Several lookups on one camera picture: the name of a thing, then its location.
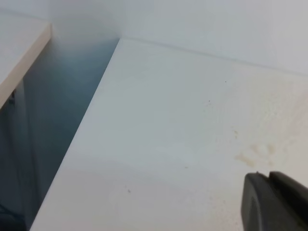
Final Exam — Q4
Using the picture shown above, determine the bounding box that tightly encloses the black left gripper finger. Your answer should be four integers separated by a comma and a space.
241, 171, 308, 231

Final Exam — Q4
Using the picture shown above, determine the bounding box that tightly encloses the beige side table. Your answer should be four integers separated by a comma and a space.
0, 12, 51, 106

